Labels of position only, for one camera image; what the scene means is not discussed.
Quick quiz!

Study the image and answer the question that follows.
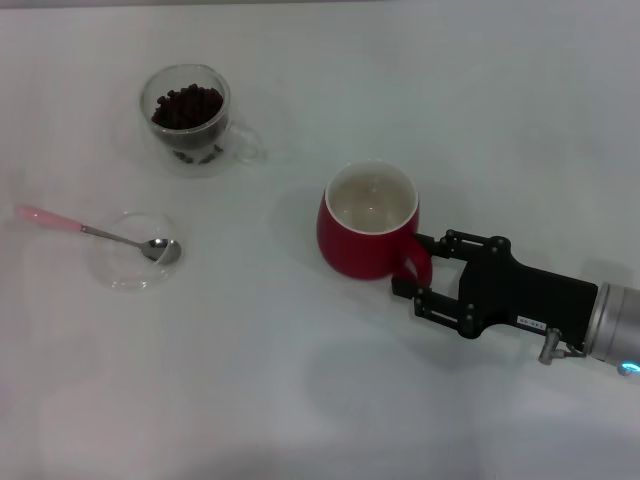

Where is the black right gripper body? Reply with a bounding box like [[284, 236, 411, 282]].
[[458, 235, 600, 352]]

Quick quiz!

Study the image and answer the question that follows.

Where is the red ceramic mug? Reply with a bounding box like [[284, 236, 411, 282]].
[[315, 159, 435, 282]]

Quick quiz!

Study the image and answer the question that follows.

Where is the pink-handled metal spoon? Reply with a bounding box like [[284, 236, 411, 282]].
[[14, 203, 182, 265]]

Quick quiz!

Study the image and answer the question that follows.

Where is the pile of dark coffee beans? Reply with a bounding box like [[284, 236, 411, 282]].
[[151, 83, 226, 131]]

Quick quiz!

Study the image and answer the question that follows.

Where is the clear glass saucer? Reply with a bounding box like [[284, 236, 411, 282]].
[[88, 209, 187, 294]]

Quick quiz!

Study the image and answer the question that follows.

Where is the silver cable plug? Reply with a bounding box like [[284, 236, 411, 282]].
[[537, 327, 587, 365]]

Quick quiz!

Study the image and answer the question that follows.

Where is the clear double-wall glass mug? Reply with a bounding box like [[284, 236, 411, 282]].
[[138, 63, 266, 179]]

